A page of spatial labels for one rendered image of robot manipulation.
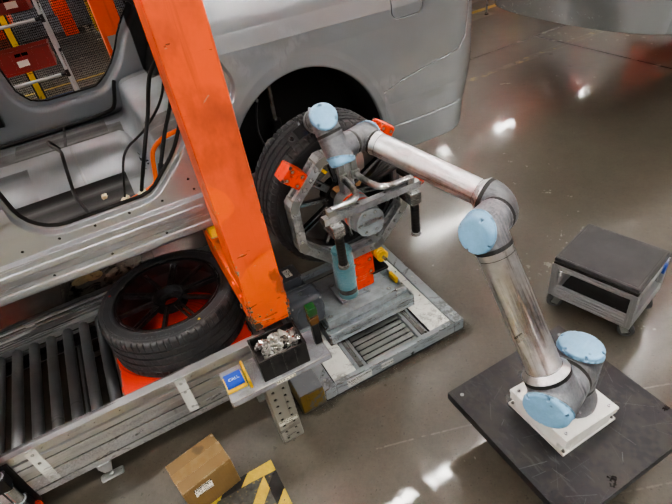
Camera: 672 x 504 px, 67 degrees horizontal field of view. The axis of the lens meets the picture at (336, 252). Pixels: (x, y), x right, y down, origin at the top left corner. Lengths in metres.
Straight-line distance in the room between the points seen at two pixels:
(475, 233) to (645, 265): 1.36
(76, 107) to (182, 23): 2.44
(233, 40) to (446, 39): 1.05
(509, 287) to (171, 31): 1.18
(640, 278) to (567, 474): 1.03
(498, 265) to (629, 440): 0.87
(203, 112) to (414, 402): 1.56
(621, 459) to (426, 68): 1.83
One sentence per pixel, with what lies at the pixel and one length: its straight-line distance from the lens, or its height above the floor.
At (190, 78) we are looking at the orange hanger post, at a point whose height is 1.56.
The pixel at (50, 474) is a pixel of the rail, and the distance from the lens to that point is 2.54.
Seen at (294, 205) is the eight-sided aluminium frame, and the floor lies 0.97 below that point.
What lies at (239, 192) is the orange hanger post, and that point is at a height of 1.16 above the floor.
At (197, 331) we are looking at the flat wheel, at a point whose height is 0.48.
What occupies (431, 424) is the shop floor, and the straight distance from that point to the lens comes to 2.40.
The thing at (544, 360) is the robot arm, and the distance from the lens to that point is 1.69.
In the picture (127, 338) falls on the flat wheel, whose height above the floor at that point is 0.50.
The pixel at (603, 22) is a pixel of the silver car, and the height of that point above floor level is 0.84.
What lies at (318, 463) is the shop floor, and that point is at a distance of 2.35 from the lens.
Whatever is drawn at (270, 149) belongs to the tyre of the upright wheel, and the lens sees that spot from 2.15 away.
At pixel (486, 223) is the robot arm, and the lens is 1.47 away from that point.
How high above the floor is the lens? 2.03
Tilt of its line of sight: 38 degrees down
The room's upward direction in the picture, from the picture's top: 10 degrees counter-clockwise
